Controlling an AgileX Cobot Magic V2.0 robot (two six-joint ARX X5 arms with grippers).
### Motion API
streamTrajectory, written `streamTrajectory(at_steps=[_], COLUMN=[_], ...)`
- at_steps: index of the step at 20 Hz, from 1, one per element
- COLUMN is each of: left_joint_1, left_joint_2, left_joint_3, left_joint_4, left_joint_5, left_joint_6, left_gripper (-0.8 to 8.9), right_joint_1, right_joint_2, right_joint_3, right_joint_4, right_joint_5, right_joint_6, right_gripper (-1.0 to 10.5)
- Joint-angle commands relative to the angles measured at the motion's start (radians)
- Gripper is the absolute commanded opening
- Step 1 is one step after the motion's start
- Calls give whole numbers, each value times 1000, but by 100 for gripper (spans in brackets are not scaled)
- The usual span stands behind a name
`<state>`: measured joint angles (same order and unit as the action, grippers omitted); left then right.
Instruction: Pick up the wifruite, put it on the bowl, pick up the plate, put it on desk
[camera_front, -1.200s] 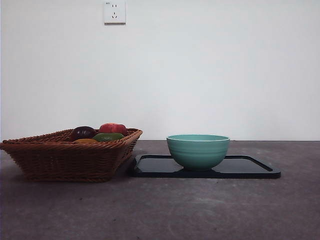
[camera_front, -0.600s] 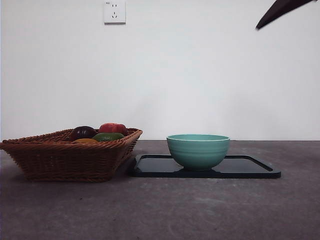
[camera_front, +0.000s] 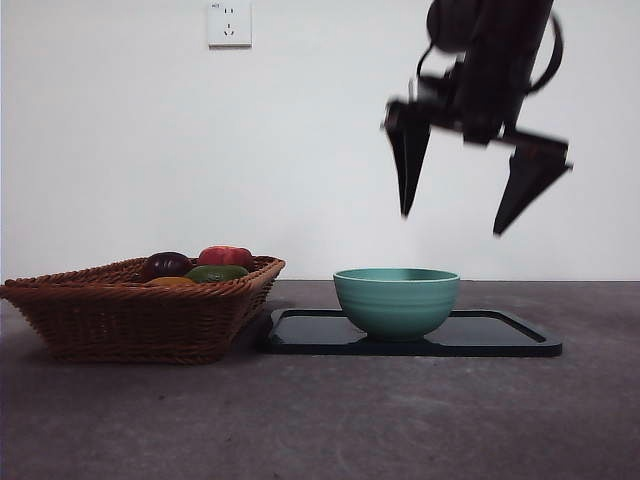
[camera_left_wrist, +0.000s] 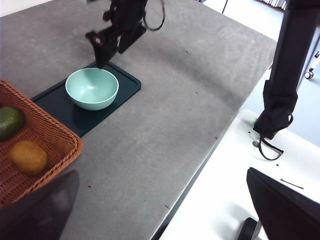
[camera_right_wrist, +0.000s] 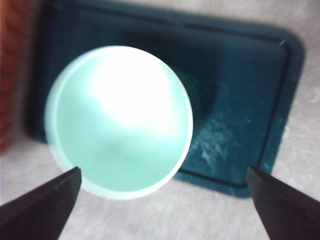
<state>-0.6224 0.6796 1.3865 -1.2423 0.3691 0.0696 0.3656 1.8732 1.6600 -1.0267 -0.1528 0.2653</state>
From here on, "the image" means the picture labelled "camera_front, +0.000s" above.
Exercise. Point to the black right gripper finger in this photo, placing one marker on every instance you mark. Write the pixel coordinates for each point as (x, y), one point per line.
(407, 150)
(530, 180)

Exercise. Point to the teal ribbed bowl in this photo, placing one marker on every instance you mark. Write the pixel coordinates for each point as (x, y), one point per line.
(395, 310)

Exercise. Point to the yellow orange toy fruit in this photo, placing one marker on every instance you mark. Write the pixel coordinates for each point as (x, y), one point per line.
(170, 281)

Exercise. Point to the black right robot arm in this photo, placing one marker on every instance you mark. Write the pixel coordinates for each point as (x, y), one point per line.
(495, 60)

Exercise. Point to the black rectangular tray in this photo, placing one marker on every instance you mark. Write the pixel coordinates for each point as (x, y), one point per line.
(310, 335)

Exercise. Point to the red toy fruit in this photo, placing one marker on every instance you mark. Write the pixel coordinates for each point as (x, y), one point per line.
(225, 257)

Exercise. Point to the green toy fruit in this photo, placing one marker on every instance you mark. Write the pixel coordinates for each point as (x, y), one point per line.
(215, 274)

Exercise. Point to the dark purple toy fruit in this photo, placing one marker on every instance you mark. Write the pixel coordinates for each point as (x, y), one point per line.
(167, 264)

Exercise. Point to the brown wicker basket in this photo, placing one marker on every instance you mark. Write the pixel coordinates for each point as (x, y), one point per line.
(130, 325)

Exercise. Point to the white wall socket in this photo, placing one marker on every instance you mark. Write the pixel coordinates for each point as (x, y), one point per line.
(230, 25)

